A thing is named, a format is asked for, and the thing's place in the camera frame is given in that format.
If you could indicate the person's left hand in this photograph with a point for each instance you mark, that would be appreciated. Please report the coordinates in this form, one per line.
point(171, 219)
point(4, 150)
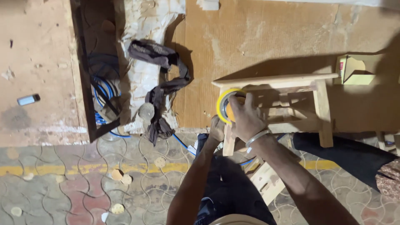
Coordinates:
point(217, 129)

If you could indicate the person's right hand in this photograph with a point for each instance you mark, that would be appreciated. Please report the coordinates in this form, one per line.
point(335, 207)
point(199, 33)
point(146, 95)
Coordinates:
point(248, 120)

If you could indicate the person's right fingers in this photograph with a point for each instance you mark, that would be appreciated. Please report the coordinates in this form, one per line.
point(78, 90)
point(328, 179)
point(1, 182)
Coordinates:
point(249, 99)

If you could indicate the person's left fingers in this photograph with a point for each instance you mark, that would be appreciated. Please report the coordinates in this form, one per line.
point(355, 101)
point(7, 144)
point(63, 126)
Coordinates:
point(218, 120)

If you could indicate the yellow orange orbital sander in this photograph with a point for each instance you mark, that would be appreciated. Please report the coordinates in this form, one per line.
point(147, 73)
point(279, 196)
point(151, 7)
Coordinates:
point(222, 106)

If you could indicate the light wooden stool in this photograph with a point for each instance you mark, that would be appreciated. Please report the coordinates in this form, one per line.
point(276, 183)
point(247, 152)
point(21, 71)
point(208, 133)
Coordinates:
point(322, 103)

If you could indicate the silver wrist bangle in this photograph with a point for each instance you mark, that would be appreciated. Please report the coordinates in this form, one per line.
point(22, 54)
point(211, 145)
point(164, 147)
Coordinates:
point(257, 137)

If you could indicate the round tan sanding disc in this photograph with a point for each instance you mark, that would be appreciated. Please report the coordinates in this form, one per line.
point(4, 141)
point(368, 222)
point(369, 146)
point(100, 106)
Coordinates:
point(16, 211)
point(117, 174)
point(160, 162)
point(127, 179)
point(117, 208)

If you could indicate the grey round sanding pad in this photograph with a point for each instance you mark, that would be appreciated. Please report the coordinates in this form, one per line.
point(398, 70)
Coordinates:
point(146, 111)

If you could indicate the person's dark trouser leg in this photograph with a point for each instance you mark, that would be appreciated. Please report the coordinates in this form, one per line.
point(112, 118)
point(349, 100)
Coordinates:
point(231, 193)

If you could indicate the slotted wooden board piece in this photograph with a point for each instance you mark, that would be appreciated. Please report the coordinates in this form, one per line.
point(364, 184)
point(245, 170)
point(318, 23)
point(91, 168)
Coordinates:
point(267, 184)

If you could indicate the person's beige shirt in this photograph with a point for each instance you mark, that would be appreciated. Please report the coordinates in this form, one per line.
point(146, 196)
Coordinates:
point(239, 220)

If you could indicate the white block piece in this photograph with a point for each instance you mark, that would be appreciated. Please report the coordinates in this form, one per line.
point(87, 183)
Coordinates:
point(208, 4)

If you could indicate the yellow cardboard box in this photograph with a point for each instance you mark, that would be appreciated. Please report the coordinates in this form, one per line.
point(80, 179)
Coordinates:
point(354, 72)

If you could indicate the white crumpled plastic sheet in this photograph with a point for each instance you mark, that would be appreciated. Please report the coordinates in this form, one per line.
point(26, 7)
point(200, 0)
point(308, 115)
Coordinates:
point(147, 18)

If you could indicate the wooden furniture part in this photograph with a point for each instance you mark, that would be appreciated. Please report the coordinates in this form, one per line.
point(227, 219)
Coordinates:
point(387, 142)

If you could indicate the white paper scrap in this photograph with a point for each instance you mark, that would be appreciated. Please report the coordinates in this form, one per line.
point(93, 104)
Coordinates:
point(104, 216)

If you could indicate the reddish stone block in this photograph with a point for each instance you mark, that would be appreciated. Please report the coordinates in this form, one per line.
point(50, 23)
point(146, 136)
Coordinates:
point(389, 179)

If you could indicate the small blue black lighter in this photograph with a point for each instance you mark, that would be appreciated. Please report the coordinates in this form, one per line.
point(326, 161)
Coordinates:
point(28, 99)

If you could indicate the black metal frame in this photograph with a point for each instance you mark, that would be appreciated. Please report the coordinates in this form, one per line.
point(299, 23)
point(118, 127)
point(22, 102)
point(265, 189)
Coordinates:
point(82, 78)

